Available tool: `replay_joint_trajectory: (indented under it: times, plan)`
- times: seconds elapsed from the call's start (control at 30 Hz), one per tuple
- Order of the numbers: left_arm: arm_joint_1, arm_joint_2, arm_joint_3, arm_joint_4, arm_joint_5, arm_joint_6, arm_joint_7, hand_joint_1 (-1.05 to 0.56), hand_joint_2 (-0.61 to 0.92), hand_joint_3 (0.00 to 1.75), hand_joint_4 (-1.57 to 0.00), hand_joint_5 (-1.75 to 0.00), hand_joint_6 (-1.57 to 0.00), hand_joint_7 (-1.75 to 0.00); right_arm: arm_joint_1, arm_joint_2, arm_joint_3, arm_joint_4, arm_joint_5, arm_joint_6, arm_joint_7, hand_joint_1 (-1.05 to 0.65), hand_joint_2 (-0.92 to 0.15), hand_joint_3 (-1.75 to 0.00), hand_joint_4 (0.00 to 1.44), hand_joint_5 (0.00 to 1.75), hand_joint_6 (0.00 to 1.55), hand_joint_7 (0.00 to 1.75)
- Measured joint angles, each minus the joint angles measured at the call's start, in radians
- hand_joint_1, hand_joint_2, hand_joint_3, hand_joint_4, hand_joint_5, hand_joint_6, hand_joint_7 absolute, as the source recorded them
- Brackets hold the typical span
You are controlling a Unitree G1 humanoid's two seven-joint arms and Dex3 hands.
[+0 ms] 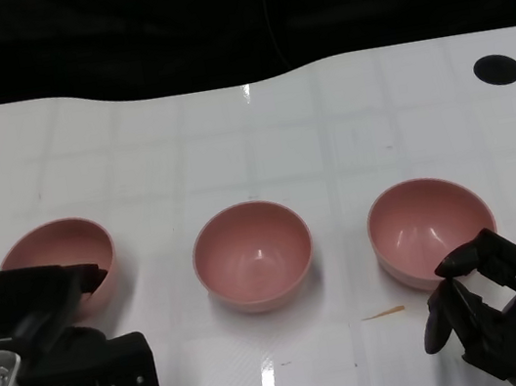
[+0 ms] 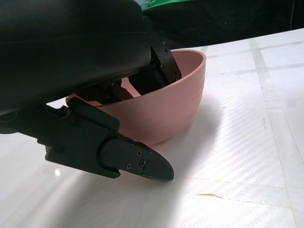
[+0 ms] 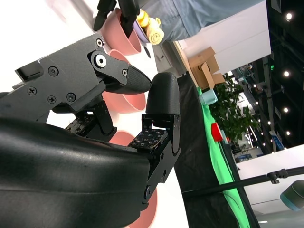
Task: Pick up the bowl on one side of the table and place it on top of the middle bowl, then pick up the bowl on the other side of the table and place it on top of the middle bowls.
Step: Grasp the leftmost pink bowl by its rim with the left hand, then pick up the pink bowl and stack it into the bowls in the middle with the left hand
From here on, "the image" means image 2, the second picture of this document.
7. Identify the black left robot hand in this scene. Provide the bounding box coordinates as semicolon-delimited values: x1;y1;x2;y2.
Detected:
0;0;183;182

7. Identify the pink plastic bowl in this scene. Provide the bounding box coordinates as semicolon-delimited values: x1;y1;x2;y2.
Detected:
65;49;207;145

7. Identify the green plastic object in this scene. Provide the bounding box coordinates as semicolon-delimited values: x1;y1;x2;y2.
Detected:
141;0;193;11

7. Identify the black backdrop curtain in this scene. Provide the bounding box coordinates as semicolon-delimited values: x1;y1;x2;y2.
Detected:
140;0;304;52

